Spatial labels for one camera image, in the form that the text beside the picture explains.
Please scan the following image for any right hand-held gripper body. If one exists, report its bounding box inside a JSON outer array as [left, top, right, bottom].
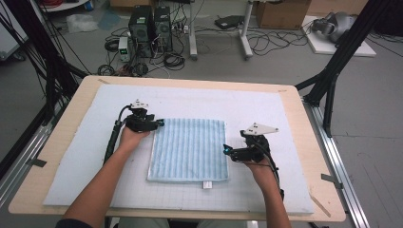
[[241, 123, 280, 164]]

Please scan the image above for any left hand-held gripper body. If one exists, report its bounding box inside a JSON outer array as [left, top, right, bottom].
[[125, 99, 159, 134]]

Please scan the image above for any blue striped towel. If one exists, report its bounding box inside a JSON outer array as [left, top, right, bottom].
[[146, 118, 231, 190]]

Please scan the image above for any person's left hand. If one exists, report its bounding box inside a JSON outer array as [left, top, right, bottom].
[[118, 126, 152, 153]]

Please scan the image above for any person's right hand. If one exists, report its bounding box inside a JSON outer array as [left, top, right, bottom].
[[243, 157, 280, 195]]

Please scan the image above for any white grid mat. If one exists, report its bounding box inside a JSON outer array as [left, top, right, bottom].
[[43, 84, 315, 215]]

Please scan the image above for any white power supply box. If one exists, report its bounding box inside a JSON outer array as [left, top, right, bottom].
[[117, 36, 131, 64]]

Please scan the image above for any thin wooden stick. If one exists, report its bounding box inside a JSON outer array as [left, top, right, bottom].
[[309, 192, 333, 219]]

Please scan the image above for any large black computer tower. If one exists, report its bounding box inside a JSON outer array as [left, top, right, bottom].
[[127, 4, 156, 59]]

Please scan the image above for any slim black computer tower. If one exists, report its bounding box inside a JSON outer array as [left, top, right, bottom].
[[153, 5, 174, 53]]

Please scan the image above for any white desk leg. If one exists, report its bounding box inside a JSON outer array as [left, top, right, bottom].
[[188, 0, 200, 61], [240, 0, 255, 61]]

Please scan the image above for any flat black device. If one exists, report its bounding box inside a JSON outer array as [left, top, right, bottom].
[[214, 14, 245, 30]]

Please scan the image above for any clear plastic bag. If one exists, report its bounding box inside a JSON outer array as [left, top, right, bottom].
[[66, 12, 100, 34]]

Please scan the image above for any white floor board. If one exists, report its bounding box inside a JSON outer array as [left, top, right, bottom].
[[300, 14, 377, 58]]

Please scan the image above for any brown cardboard box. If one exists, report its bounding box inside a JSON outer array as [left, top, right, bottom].
[[255, 0, 312, 30]]

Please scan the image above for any grey helmet-shaped device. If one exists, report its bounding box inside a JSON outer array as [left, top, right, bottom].
[[311, 11, 357, 44]]

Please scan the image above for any white cabinet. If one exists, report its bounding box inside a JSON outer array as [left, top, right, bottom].
[[0, 0, 30, 62]]

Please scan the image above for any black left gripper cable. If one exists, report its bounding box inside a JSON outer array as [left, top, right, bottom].
[[103, 104, 133, 166]]

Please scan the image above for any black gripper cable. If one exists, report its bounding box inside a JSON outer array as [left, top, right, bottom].
[[253, 142, 285, 202], [103, 104, 133, 166]]

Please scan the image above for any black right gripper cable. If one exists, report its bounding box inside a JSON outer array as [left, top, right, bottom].
[[253, 142, 285, 202]]

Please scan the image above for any coil of black cable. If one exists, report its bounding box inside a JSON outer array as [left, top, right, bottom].
[[163, 51, 186, 71]]

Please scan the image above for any dark metal bracket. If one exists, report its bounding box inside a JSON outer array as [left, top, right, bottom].
[[320, 173, 344, 190], [26, 157, 48, 168]]

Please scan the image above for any aluminium rail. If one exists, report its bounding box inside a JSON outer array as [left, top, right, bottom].
[[303, 99, 371, 228], [0, 101, 65, 209]]

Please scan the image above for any tangle of floor cables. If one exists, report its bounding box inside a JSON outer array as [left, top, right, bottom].
[[246, 28, 316, 58]]

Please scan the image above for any black metal frame strut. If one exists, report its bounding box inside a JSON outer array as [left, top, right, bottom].
[[294, 0, 393, 138], [0, 0, 90, 180]]

